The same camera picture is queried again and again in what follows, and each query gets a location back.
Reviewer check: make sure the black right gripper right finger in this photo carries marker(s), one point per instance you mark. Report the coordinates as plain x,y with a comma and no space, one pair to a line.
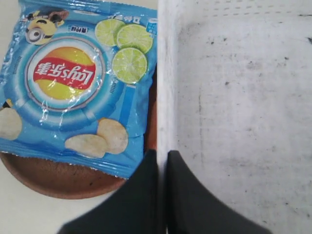
192,209

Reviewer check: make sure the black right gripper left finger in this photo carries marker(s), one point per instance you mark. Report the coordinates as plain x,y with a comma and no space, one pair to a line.
132,209

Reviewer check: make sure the brown round plate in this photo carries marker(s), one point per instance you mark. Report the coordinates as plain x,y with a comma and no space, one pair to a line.
59,180

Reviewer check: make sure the white perforated plastic basket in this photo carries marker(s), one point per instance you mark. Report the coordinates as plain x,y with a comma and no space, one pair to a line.
235,98

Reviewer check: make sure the blue chips bag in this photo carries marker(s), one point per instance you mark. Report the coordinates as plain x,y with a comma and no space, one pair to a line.
75,82

